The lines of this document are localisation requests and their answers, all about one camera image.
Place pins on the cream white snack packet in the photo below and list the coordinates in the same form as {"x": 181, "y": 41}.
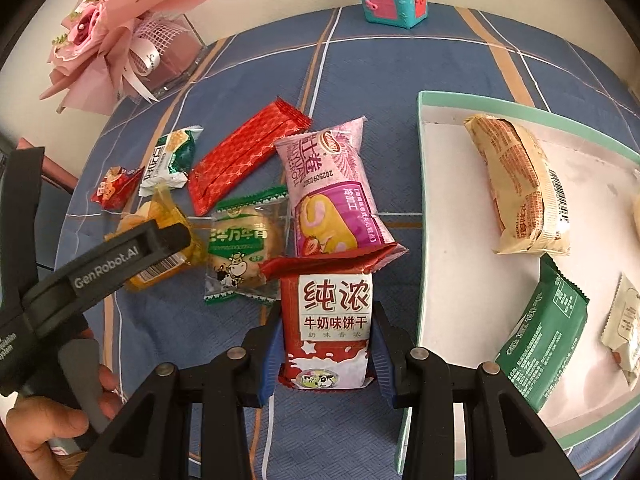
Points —
{"x": 625, "y": 330}

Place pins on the pink flower bouquet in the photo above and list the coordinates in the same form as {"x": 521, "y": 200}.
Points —
{"x": 100, "y": 25}

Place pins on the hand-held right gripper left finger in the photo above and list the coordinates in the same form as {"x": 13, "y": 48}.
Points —
{"x": 272, "y": 360}

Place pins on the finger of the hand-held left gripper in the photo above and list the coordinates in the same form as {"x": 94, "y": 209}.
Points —
{"x": 170, "y": 240}
{"x": 22, "y": 200}

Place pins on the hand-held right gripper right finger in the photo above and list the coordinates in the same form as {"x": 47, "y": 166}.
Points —
{"x": 387, "y": 375}

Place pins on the yellow cake packet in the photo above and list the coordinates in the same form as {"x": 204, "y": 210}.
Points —
{"x": 160, "y": 272}

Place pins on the white tray with teal rim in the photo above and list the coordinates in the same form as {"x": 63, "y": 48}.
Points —
{"x": 450, "y": 240}

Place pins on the clear glass vase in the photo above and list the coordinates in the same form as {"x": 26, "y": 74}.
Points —
{"x": 175, "y": 55}

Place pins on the person's left hand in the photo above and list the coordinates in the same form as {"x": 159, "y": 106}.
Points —
{"x": 40, "y": 425}

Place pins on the dark green snack packet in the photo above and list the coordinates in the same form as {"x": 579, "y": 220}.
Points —
{"x": 542, "y": 345}

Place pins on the beige bread packet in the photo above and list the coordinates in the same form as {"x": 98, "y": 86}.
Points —
{"x": 520, "y": 185}

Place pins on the long red snack packet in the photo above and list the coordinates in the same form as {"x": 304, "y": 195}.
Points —
{"x": 240, "y": 160}

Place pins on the pink cake roll packet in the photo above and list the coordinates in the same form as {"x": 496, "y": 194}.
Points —
{"x": 325, "y": 185}

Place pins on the red and white biscuit packet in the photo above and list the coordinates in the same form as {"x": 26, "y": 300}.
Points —
{"x": 330, "y": 320}

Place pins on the white and green snack packet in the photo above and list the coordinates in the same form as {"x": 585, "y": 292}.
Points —
{"x": 165, "y": 160}

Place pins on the small red snack packet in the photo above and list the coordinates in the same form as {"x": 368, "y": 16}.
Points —
{"x": 117, "y": 187}

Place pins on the clear green-edged cookie packet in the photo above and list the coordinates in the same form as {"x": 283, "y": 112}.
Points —
{"x": 240, "y": 250}

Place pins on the pink chair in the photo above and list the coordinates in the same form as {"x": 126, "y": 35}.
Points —
{"x": 55, "y": 170}

